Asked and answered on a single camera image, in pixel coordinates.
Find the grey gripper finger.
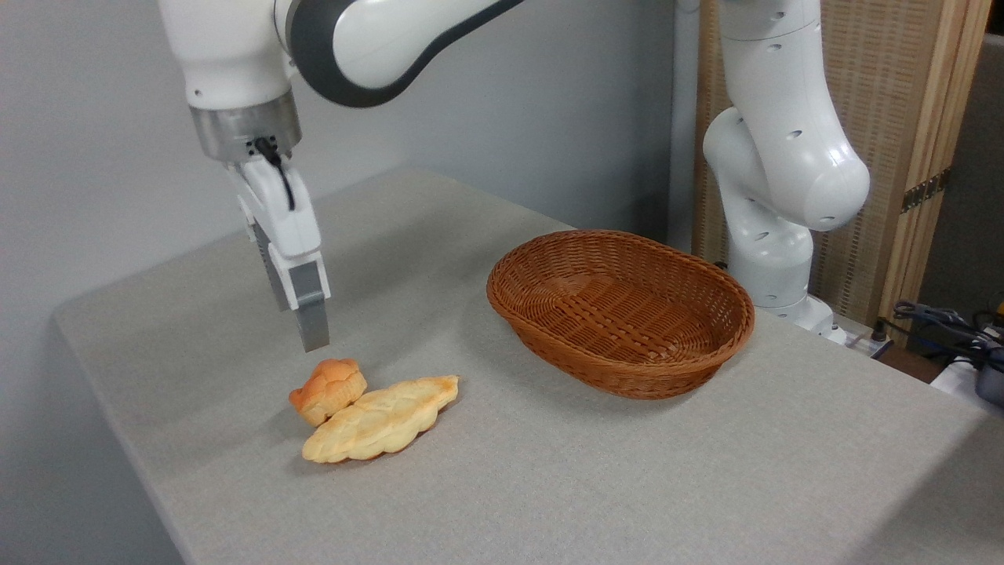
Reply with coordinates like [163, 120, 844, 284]
[249, 220, 289, 313]
[268, 243, 332, 353]

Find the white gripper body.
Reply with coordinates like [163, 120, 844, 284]
[227, 157, 323, 263]

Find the round knotted bread roll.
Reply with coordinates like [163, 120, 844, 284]
[289, 359, 368, 427]

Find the long flat braided bread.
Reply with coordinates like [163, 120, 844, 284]
[301, 376, 461, 463]

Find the grey tablecloth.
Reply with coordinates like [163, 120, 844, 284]
[53, 166, 1004, 565]

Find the brown wicker basket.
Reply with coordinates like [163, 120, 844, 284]
[486, 229, 756, 401]

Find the white vertical pipe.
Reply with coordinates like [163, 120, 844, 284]
[665, 0, 701, 253]

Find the metal screen hinge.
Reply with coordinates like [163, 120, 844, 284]
[900, 167, 951, 214]

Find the wooden rattan folding screen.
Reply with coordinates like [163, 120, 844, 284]
[693, 0, 994, 348]

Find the white sheet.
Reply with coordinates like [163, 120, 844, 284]
[929, 357, 981, 401]

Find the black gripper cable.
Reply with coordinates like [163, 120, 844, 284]
[253, 137, 297, 212]

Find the black cable bundle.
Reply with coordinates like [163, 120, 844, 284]
[891, 301, 1004, 371]

